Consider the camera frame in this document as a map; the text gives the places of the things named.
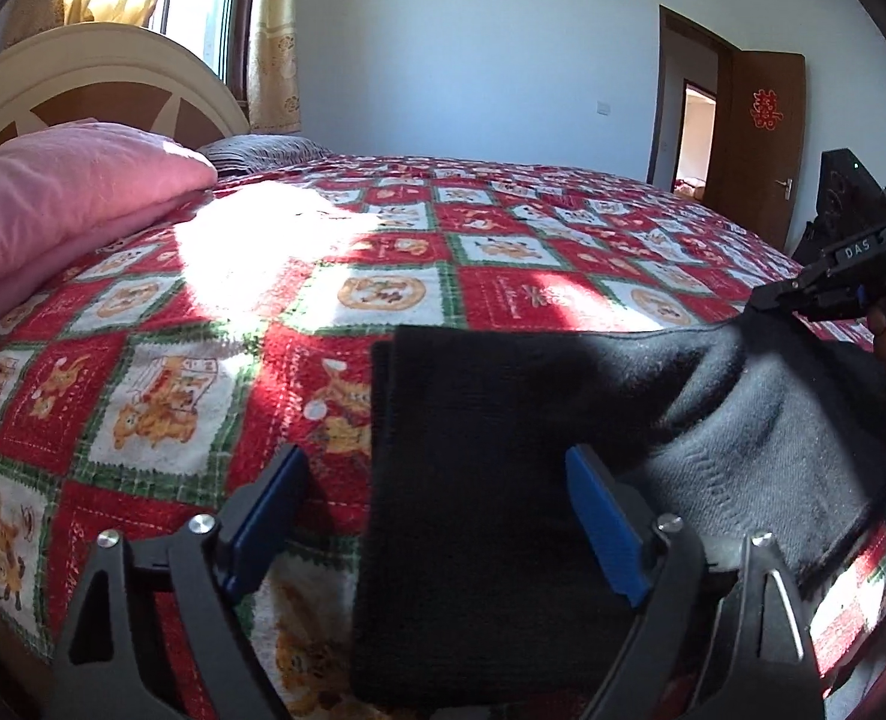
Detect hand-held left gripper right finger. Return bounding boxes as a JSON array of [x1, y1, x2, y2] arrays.
[[564, 444, 826, 720]]

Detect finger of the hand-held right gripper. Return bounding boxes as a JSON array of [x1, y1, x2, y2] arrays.
[[746, 276, 815, 317]]

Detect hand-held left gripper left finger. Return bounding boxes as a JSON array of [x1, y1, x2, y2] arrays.
[[51, 444, 310, 720]]

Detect black pants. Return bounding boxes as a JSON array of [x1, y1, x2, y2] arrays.
[[349, 307, 886, 715]]

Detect brown wooden door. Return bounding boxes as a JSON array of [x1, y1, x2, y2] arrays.
[[707, 50, 808, 254]]

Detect red paper door decoration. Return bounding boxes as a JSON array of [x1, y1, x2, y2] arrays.
[[750, 88, 782, 129]]

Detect red checked printed blanket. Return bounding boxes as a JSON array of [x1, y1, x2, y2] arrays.
[[0, 154, 886, 720]]

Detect striped pillow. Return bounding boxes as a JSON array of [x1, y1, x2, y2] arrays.
[[197, 135, 334, 176]]

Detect pink pillow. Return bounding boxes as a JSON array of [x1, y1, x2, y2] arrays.
[[0, 120, 219, 347]]

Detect cream wooden headboard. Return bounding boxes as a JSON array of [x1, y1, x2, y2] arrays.
[[0, 24, 252, 163]]

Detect window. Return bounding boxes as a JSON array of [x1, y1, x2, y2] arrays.
[[146, 0, 255, 103]]

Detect brown door frame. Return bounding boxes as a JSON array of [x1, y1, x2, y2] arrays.
[[647, 4, 736, 203]]

